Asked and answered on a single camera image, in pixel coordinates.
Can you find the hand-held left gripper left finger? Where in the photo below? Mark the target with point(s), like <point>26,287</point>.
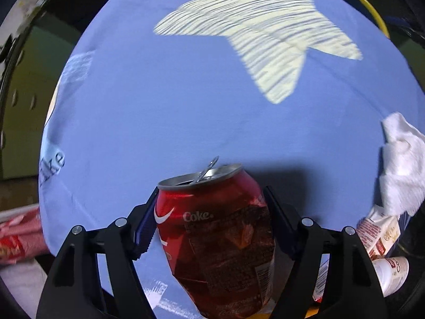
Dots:
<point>146,236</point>

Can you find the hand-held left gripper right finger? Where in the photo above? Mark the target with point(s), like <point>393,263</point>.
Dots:
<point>285,239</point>

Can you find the red soda can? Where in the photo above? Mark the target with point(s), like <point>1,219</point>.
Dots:
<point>215,239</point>

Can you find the red white paper packet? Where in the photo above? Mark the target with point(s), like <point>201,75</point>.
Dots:
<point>378,236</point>

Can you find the white pill bottle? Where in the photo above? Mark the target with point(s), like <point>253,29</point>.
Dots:
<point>393,272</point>

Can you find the white tissue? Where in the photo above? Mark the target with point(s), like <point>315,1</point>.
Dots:
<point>401,172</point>

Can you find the red patterned package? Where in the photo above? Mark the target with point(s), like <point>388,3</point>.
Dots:
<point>16,239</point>

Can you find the blue star print tablecloth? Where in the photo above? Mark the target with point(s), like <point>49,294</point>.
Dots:
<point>166,106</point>

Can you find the dark green base cabinet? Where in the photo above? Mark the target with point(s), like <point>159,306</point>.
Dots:
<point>26,106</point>

